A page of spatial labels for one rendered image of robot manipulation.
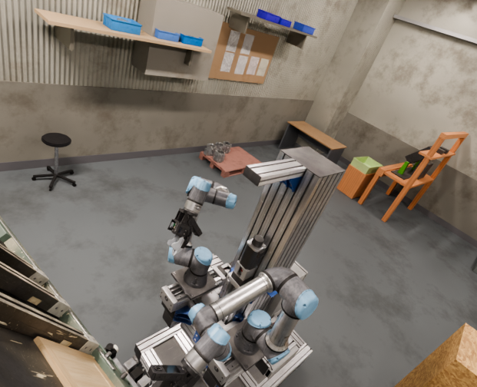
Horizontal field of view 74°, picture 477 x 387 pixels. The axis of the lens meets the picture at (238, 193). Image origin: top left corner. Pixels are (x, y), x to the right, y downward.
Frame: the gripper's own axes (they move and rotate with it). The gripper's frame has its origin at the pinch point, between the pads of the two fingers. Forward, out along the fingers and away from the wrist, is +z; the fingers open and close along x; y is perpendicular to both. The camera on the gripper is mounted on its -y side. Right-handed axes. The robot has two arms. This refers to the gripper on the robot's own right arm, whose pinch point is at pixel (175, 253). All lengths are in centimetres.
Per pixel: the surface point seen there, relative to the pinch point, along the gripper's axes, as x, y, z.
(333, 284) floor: -64, -300, 3
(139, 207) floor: -252, -116, 15
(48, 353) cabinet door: 1, 35, 47
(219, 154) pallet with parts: -308, -241, -108
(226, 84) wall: -327, -208, -220
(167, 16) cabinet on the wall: -252, -44, -204
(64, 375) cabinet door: 11, 31, 49
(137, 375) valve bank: -18, -25, 73
